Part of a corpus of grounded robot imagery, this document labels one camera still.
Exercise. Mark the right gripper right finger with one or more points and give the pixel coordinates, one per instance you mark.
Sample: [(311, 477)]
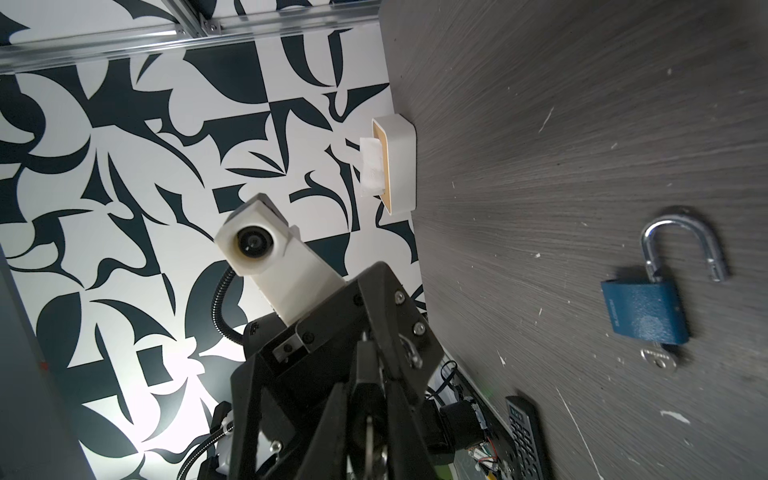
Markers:
[(408, 457)]

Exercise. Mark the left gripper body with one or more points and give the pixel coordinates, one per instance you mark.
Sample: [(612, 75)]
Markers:
[(280, 392)]

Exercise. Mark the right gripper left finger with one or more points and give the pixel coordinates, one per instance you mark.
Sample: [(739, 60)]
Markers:
[(326, 456)]

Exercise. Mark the black padlock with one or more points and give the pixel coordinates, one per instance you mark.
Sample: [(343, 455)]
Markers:
[(367, 424)]

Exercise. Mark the black remote control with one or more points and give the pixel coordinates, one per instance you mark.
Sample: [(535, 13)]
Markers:
[(528, 441)]

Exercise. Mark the blue padlock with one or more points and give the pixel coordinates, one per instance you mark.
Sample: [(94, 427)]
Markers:
[(651, 310)]

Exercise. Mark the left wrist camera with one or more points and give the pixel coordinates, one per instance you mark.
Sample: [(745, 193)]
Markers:
[(258, 242)]

